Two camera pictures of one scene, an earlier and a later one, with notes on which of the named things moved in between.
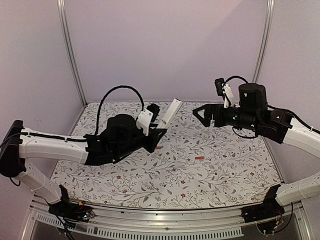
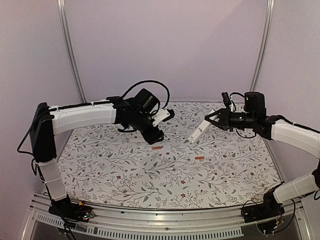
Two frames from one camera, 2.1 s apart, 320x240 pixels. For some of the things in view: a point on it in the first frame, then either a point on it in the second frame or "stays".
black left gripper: [154, 139] to [153, 137]
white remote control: [171, 113] to [202, 127]
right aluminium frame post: [266, 40] stays
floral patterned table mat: [192, 166] stays
